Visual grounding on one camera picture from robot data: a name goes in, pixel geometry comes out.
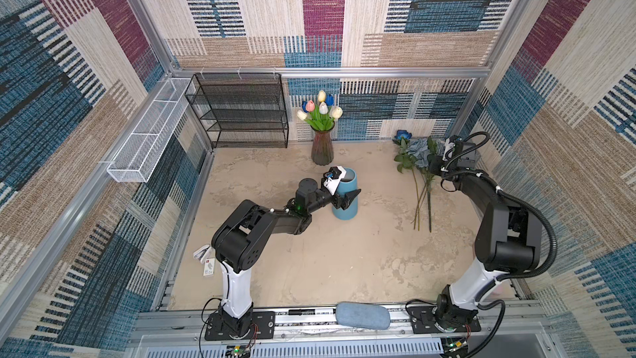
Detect blue-grey artificial rose bunch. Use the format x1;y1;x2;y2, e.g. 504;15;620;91
393;136;444;232

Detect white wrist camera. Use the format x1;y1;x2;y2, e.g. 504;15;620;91
442;138;455;161
321;166;347;196

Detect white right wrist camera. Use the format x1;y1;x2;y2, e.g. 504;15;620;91
442;138;455;161

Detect blue-grey oval pad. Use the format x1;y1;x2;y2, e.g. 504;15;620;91
335;302;391;330

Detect dark blue artificial rose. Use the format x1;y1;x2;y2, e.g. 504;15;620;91
394;129;412;144

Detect small white paper tags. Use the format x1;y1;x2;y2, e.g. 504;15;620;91
193;245;215;277

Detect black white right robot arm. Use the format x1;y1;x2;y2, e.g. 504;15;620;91
429;132;558;332

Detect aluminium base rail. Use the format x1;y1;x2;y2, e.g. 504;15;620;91
123;300;548;358

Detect white wire mesh basket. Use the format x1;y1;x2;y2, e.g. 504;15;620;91
107;78;190;183

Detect red ribbed glass vase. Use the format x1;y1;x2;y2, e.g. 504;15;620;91
311;129;334;166

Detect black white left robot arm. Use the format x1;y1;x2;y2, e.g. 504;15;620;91
205;172;361;339

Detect black wire shelf rack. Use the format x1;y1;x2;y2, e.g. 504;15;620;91
185;73;289;149

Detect teal cylindrical vase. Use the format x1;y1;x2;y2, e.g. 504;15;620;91
332;167;358;220

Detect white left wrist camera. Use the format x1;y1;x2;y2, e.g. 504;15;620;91
321;166;347;196

